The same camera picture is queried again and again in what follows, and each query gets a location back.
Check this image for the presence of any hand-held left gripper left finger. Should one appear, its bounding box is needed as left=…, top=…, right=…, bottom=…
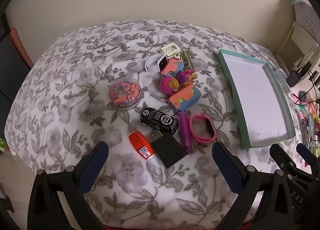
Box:
left=27, top=141, right=109, bottom=230

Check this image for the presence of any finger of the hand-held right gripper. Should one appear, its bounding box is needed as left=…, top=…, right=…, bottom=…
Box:
left=269, top=143, right=302, bottom=187
left=296, top=143, right=318, bottom=172

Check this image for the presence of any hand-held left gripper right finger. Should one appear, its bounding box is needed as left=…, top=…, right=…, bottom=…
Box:
left=212, top=142, right=294, bottom=230

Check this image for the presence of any orange glue bottle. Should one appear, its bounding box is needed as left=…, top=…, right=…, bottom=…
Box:
left=129, top=131, right=163, bottom=169

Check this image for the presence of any teal white cardboard tray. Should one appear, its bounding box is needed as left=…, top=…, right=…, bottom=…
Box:
left=217, top=49, right=297, bottom=150

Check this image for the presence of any black plug charger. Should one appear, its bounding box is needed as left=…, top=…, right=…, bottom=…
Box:
left=150, top=130, right=188, bottom=169

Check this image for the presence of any clear round toy container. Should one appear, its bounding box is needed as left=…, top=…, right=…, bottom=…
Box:
left=108, top=77, right=143, bottom=110

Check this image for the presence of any black toy car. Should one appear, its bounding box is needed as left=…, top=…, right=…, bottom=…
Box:
left=140, top=107, right=179, bottom=135

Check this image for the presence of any orange blue plastic toy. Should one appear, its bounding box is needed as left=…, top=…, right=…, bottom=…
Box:
left=161, top=57, right=185, bottom=77
left=168, top=85, right=202, bottom=113

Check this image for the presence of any pink tan puppy figure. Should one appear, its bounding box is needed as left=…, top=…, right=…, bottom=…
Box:
left=160, top=69, right=198, bottom=95

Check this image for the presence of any gold building model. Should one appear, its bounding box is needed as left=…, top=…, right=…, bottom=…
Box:
left=180, top=50, right=195, bottom=70

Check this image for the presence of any white smartwatch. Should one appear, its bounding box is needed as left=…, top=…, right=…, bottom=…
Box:
left=145, top=54, right=168, bottom=73

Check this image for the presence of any cream plastic socket adapter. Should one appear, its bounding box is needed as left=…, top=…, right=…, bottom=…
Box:
left=160, top=44, right=181, bottom=57

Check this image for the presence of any pile of colourful stationery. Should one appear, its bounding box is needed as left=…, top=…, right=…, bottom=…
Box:
left=292, top=92, right=320, bottom=168

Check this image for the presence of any purple stick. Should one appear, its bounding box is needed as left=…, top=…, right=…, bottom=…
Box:
left=180, top=111, right=193, bottom=155

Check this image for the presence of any black power adapter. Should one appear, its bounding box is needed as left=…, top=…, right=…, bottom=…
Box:
left=286, top=70, right=302, bottom=88

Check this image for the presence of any white power bank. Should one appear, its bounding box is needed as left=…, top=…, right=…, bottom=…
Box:
left=275, top=68, right=293, bottom=95

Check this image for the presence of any floral blanket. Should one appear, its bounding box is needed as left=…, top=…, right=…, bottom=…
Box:
left=6, top=19, right=303, bottom=230

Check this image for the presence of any cream wooden shelf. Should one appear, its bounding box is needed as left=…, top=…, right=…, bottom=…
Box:
left=274, top=20, right=320, bottom=75

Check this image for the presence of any dark red-edged furniture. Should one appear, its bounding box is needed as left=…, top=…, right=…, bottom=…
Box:
left=0, top=15, right=34, bottom=110

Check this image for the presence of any white printed paper sheet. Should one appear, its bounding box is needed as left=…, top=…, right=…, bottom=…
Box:
left=279, top=0, right=320, bottom=45

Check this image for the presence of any black cable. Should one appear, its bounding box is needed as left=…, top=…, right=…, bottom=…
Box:
left=300, top=66, right=320, bottom=90

